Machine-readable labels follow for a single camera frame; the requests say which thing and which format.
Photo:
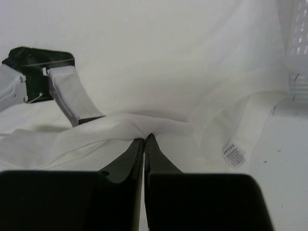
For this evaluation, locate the plain white t-shirt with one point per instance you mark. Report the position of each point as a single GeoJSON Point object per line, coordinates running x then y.
{"type": "Point", "coordinates": [162, 66]}

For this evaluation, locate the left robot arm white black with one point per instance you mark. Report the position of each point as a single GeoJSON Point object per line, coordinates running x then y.
{"type": "Point", "coordinates": [30, 75]}

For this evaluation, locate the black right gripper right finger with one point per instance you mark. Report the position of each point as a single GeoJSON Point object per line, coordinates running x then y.
{"type": "Point", "coordinates": [177, 201]}

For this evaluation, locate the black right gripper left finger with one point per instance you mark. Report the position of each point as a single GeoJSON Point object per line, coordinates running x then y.
{"type": "Point", "coordinates": [105, 200]}

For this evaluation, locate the white perforated plastic basket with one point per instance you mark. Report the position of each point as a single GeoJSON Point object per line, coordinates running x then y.
{"type": "Point", "coordinates": [293, 17]}

